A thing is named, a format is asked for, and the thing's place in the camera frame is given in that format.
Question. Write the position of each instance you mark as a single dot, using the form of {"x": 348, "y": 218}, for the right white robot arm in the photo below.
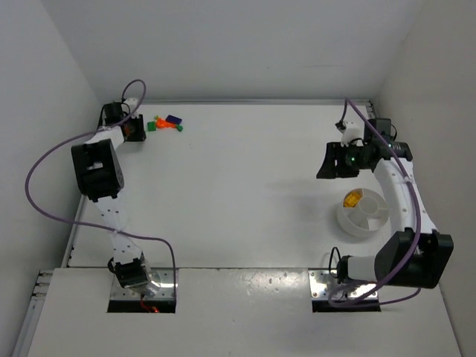
{"x": 417, "y": 253}

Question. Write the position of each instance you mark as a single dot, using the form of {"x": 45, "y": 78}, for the orange lego piece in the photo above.
{"x": 163, "y": 124}

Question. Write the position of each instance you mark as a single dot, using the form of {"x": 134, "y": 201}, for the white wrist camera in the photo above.
{"x": 350, "y": 132}
{"x": 131, "y": 102}

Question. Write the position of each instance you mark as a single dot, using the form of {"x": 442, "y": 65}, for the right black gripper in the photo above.
{"x": 338, "y": 160}

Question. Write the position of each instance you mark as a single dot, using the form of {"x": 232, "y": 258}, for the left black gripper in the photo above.
{"x": 135, "y": 128}

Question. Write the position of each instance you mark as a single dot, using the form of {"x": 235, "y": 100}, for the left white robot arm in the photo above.
{"x": 100, "y": 179}

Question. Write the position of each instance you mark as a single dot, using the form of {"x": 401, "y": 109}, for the white round divided container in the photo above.
{"x": 368, "y": 217}

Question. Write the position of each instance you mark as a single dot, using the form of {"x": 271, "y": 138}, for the green square lego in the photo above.
{"x": 151, "y": 127}

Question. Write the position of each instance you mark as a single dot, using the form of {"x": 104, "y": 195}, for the yellow long lego brick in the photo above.
{"x": 352, "y": 198}

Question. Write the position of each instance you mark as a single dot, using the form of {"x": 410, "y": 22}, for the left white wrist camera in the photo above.
{"x": 131, "y": 102}

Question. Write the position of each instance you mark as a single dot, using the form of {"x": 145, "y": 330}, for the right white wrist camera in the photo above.
{"x": 350, "y": 132}

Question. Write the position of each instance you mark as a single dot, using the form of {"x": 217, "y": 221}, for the blue flat lego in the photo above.
{"x": 173, "y": 120}

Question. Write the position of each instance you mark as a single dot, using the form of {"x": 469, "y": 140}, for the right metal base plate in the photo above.
{"x": 323, "y": 281}

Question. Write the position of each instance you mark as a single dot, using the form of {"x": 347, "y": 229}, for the metal base plate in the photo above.
{"x": 160, "y": 289}
{"x": 323, "y": 281}

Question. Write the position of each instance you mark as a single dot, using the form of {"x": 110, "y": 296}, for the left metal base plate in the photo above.
{"x": 160, "y": 289}

